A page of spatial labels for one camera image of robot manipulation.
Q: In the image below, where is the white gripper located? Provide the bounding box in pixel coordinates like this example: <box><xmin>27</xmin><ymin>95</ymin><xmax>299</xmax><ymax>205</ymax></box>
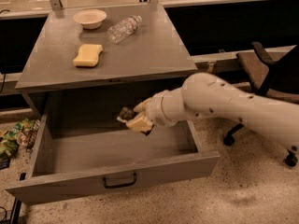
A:
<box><xmin>126</xmin><ymin>90</ymin><xmax>170</xmax><ymax>133</ymax></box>

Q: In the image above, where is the black rxbar chocolate bar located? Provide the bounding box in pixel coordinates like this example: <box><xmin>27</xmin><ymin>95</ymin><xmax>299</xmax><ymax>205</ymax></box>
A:
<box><xmin>117</xmin><ymin>106</ymin><xmax>135</xmax><ymax>123</ymax></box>

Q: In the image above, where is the grey top drawer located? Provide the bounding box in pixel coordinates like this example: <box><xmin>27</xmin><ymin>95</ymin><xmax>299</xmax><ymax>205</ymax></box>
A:
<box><xmin>5</xmin><ymin>79</ymin><xmax>221</xmax><ymax>206</ymax></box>

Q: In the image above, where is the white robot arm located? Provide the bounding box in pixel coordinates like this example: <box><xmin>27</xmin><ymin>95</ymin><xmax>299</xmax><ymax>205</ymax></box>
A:
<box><xmin>126</xmin><ymin>73</ymin><xmax>299</xmax><ymax>153</ymax></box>

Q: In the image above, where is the grey cabinet counter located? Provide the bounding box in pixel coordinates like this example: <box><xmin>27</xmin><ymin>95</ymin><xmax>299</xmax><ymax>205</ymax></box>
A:
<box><xmin>16</xmin><ymin>4</ymin><xmax>196</xmax><ymax>96</ymax></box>

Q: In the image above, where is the yellow sponge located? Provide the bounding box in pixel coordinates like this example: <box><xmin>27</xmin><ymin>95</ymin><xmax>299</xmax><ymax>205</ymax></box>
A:
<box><xmin>73</xmin><ymin>44</ymin><xmax>103</xmax><ymax>67</ymax></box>

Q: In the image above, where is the clear plastic water bottle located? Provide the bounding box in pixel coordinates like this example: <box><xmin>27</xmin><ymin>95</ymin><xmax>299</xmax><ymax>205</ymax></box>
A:
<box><xmin>107</xmin><ymin>15</ymin><xmax>142</xmax><ymax>44</ymax></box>

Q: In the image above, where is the brown snack bag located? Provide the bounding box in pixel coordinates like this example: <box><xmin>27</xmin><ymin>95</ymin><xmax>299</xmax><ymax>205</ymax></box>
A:
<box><xmin>26</xmin><ymin>119</ymin><xmax>40</xmax><ymax>148</ymax></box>

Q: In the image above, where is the beige paper bowl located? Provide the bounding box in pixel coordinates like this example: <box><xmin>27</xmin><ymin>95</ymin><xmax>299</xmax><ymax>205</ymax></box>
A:
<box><xmin>73</xmin><ymin>9</ymin><xmax>107</xmax><ymax>30</ymax></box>

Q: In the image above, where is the black office chair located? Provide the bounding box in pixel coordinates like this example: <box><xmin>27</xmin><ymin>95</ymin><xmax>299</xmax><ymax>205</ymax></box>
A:
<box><xmin>236</xmin><ymin>42</ymin><xmax>299</xmax><ymax>167</ymax></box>

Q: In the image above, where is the green snack bag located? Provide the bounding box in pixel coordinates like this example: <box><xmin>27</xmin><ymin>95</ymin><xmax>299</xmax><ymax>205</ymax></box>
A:
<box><xmin>0</xmin><ymin>119</ymin><xmax>33</xmax><ymax>160</ymax></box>

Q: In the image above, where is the black cart leg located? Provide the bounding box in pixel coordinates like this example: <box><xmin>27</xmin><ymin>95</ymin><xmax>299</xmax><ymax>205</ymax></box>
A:
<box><xmin>8</xmin><ymin>172</ymin><xmax>27</xmax><ymax>224</ymax></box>

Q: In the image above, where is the black drawer handle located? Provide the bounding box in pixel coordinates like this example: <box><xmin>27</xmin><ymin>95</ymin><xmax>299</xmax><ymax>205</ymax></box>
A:
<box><xmin>102</xmin><ymin>173</ymin><xmax>137</xmax><ymax>189</ymax></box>

